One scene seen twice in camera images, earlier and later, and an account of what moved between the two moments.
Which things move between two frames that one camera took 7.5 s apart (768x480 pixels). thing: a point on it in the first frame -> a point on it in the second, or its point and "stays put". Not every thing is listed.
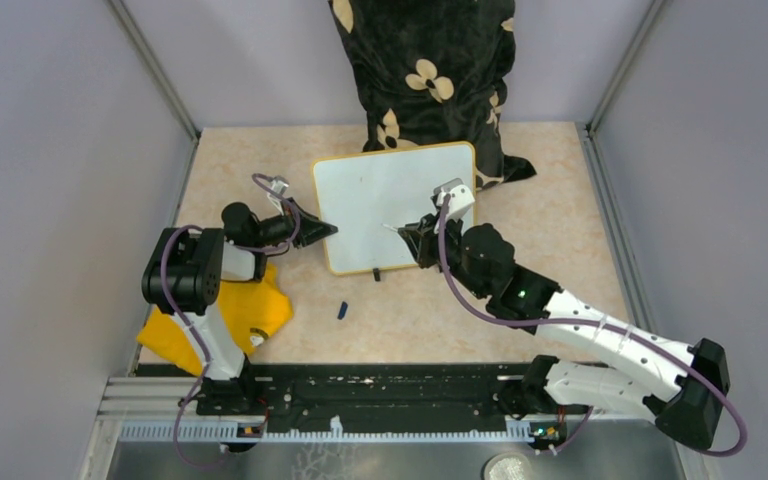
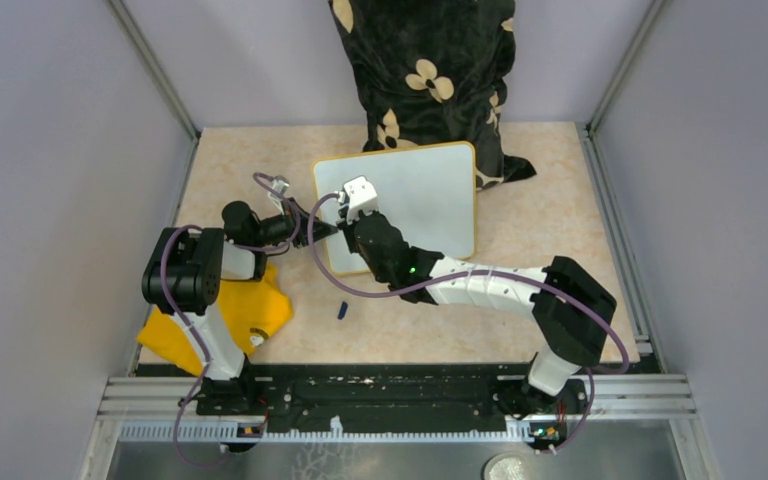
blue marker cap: x=343 y=308 stays put
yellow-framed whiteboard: x=370 y=196 stays put
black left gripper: x=312 y=229 stays put
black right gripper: x=422 y=237 -> x=348 y=231
